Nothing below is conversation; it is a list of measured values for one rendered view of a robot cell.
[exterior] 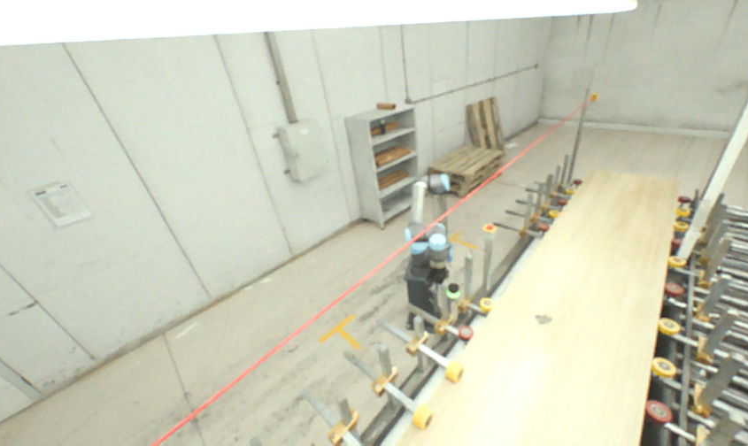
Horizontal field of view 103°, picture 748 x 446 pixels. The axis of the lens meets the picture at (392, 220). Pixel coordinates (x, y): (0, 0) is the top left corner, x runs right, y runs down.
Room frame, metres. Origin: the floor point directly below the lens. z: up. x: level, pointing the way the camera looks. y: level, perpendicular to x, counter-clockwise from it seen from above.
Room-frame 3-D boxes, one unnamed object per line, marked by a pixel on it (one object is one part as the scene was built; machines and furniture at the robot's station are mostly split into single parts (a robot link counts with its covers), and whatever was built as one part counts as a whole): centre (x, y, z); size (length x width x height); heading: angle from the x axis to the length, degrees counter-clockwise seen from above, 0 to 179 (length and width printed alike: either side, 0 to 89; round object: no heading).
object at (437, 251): (1.28, -0.22, 1.32); 0.10 x 0.09 x 0.12; 168
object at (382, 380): (0.82, 0.13, 0.95); 0.14 x 0.06 x 0.05; 135
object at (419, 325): (1.01, -0.06, 0.87); 0.04 x 0.04 x 0.48; 45
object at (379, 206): (4.11, -0.02, 0.78); 0.90 x 0.45 x 1.55; 131
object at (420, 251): (1.96, -0.20, 0.79); 0.17 x 0.15 x 0.18; 78
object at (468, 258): (1.36, -0.42, 0.93); 0.04 x 0.04 x 0.48; 45
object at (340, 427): (0.64, 0.30, 0.95); 0.14 x 0.06 x 0.05; 135
